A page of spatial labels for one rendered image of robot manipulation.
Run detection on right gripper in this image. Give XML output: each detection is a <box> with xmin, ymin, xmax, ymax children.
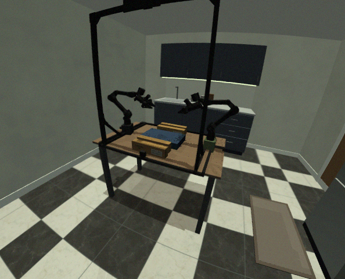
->
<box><xmin>178</xmin><ymin>103</ymin><xmax>195</xmax><ymax>114</ymax></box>

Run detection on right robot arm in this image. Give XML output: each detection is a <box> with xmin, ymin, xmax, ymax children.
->
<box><xmin>184</xmin><ymin>93</ymin><xmax>239</xmax><ymax>141</ymax></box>

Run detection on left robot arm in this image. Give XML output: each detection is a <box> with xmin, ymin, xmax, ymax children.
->
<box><xmin>108</xmin><ymin>88</ymin><xmax>151</xmax><ymax>125</ymax></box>

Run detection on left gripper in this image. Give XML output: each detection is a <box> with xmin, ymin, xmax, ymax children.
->
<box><xmin>139</xmin><ymin>97</ymin><xmax>155</xmax><ymax>109</ymax></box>

